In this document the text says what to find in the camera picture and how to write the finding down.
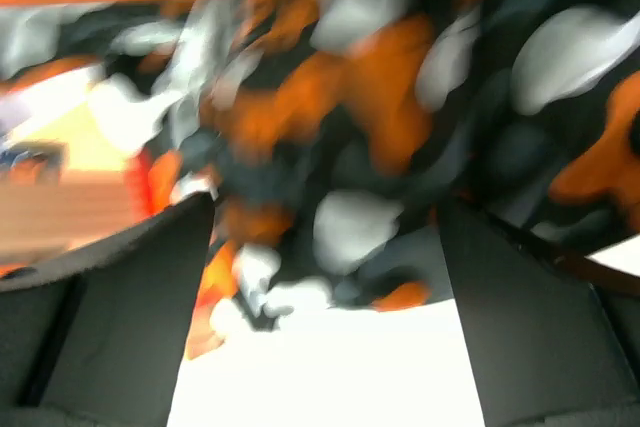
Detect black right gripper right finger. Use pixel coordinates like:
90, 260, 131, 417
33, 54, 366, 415
437, 199, 639, 426

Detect blue orange patterned shorts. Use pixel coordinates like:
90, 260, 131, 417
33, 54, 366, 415
1, 142, 66, 184

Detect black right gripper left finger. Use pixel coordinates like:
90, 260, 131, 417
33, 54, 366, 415
1, 194, 215, 426

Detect red plastic bin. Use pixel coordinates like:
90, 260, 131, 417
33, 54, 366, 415
124, 149, 154, 220

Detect orange grey camouflage shorts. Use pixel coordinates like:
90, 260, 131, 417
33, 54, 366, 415
0, 0, 640, 363

